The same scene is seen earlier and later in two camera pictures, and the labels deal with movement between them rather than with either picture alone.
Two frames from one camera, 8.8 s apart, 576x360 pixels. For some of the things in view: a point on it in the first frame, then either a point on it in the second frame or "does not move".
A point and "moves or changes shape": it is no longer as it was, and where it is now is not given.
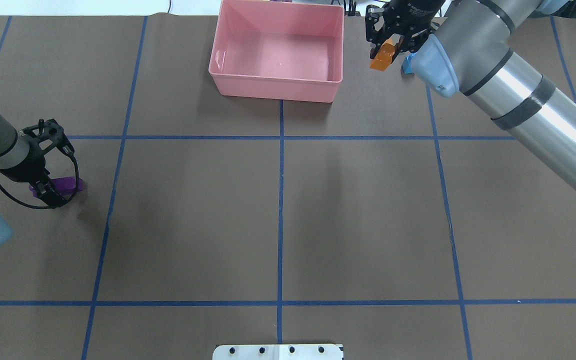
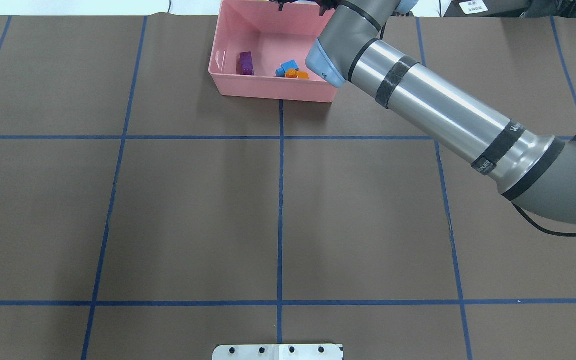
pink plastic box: (280, 50) does not move
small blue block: (407, 67) moves or changes shape
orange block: (384, 56) moves or changes shape
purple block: (66, 186) → (244, 64)
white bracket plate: (278, 352) does not move
